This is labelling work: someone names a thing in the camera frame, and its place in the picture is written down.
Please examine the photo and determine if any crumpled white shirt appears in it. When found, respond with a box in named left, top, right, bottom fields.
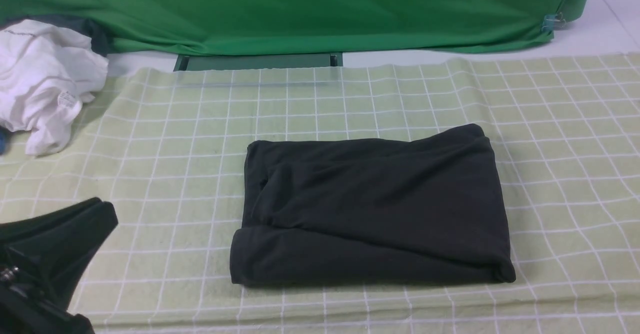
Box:
left=0, top=19, right=109, bottom=157

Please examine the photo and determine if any green metal rail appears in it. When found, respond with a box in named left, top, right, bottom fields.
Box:
left=173, top=52, right=343, bottom=72

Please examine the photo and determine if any dark gray long-sleeve shirt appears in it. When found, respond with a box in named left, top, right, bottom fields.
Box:
left=230, top=123, right=516, bottom=287

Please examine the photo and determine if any green checkered tablecloth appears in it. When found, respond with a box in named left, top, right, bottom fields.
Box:
left=0, top=53, right=640, bottom=334

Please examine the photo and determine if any green binder clip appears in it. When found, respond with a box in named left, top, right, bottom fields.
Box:
left=541, top=12, right=567, bottom=33

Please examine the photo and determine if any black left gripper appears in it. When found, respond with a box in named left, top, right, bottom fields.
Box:
left=0, top=197, right=119, bottom=334

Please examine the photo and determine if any dark gray garment behind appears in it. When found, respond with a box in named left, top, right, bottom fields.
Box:
left=1, top=13, right=112, bottom=58

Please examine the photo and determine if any blue object at edge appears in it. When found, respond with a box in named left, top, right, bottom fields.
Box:
left=0, top=128, right=9, bottom=156

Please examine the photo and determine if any green backdrop cloth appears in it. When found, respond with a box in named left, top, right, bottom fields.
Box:
left=1, top=0, right=586, bottom=56

